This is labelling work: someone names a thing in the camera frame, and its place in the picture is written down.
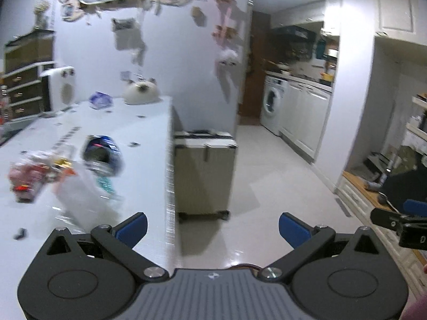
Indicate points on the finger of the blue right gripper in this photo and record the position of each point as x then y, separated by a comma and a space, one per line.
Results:
415, 208

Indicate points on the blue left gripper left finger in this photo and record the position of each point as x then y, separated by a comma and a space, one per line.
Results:
131, 231

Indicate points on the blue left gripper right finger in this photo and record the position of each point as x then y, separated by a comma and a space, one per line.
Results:
293, 230

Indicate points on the white low cabinet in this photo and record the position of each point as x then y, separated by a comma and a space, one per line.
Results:
351, 190

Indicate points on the white crumpled plastic bag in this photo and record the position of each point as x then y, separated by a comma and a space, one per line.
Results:
82, 201

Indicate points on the crushed blue soda can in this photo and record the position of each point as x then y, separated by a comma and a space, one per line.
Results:
102, 149

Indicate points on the gold foil wrapper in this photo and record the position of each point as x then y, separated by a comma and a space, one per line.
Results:
64, 167

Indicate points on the beige ribbed rolling suitcase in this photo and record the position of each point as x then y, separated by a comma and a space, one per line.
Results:
204, 169

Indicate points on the white kitchen cabinets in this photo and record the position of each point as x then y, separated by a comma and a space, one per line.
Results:
303, 115

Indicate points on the blue tissue pack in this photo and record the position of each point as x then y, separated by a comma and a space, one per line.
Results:
100, 100

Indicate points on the white cat-shaped ceramic box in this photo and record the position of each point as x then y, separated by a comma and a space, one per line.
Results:
141, 92

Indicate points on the white washing machine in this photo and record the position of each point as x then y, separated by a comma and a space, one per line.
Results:
273, 102

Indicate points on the white space heater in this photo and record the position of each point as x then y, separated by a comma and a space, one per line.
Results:
58, 88

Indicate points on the dark drawer cabinet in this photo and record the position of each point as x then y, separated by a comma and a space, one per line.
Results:
25, 93

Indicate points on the water bottle red label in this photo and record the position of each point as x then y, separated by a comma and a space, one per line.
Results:
6, 114

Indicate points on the glass fish tank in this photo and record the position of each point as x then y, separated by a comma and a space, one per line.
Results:
36, 46

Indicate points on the dried flower bouquet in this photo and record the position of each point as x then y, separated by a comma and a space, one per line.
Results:
40, 10

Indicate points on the white plush wall toy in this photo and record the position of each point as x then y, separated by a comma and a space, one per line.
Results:
228, 57

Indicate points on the wall-mounted organizer pocket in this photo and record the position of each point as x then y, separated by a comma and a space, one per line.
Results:
128, 37

